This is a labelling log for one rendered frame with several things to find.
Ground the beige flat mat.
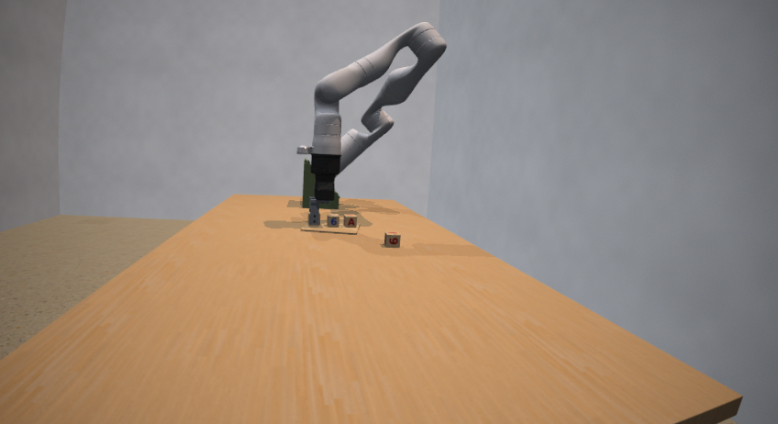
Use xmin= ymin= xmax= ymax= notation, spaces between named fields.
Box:
xmin=301 ymin=220 xmax=361 ymax=235

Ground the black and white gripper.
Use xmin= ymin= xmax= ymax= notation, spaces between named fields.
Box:
xmin=296 ymin=134 xmax=341 ymax=225

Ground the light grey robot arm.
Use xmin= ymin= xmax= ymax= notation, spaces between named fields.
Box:
xmin=314 ymin=22 xmax=447 ymax=173

